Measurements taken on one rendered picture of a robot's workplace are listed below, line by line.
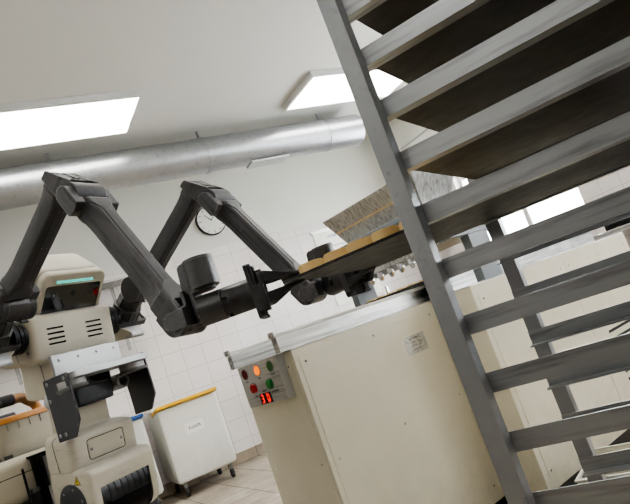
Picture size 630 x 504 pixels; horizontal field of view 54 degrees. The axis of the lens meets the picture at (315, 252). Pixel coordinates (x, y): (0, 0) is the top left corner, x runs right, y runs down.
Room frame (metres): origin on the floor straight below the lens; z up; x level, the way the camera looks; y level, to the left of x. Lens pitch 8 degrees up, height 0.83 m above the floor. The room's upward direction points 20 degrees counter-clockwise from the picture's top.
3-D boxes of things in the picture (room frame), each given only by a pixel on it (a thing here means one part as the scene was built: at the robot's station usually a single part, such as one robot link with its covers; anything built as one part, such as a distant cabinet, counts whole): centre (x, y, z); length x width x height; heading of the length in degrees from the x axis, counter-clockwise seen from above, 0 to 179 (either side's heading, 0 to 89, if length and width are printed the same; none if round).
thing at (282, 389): (2.05, 0.29, 0.77); 0.24 x 0.04 x 0.14; 41
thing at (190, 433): (5.56, 1.57, 0.39); 0.64 x 0.54 x 0.77; 27
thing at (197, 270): (1.17, 0.24, 1.00); 0.12 x 0.09 x 0.11; 59
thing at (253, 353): (2.80, -0.36, 0.87); 2.01 x 0.03 x 0.07; 131
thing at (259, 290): (1.15, 0.08, 0.95); 0.09 x 0.07 x 0.07; 90
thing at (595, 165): (1.13, -0.29, 0.96); 0.60 x 0.40 x 0.01; 60
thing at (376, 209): (2.62, -0.37, 1.25); 0.56 x 0.29 x 0.14; 41
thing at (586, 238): (2.77, -0.86, 0.88); 1.28 x 0.01 x 0.07; 131
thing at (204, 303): (1.15, 0.21, 0.96); 0.07 x 0.06 x 0.07; 90
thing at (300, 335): (2.58, -0.55, 0.87); 2.01 x 0.03 x 0.07; 131
